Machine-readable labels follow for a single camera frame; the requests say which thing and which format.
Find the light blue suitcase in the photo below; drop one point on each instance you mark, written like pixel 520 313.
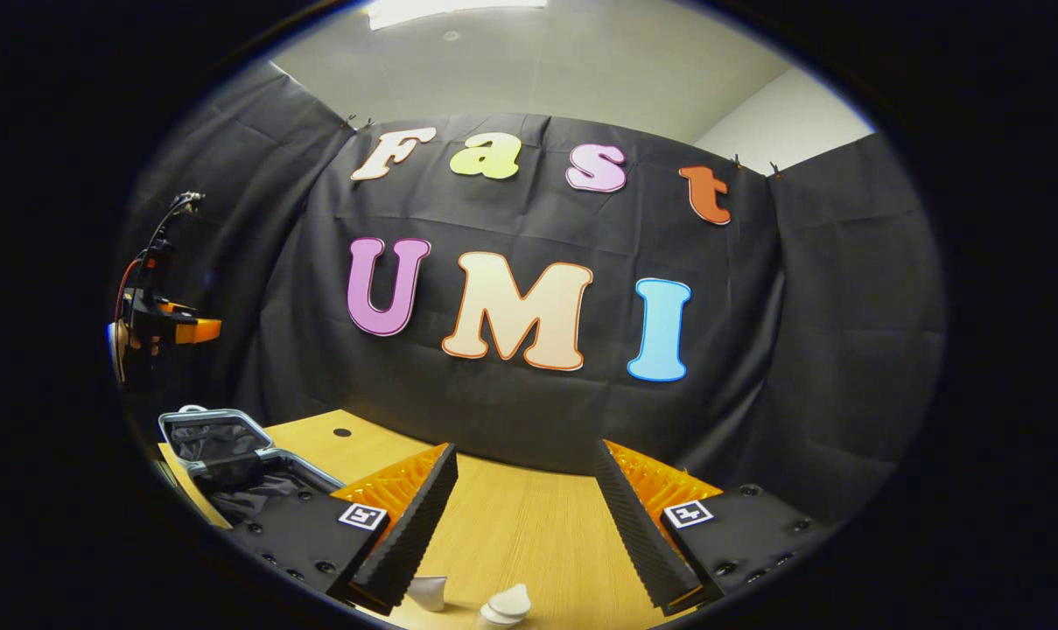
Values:
pixel 222 437

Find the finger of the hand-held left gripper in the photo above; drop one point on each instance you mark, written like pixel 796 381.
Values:
pixel 168 306
pixel 198 331

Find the rectangular ceiling light panel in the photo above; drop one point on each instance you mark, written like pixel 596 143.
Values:
pixel 450 10

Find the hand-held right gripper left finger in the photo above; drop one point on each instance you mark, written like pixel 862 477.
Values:
pixel 415 534

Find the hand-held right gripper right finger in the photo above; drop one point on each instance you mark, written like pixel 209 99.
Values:
pixel 638 534

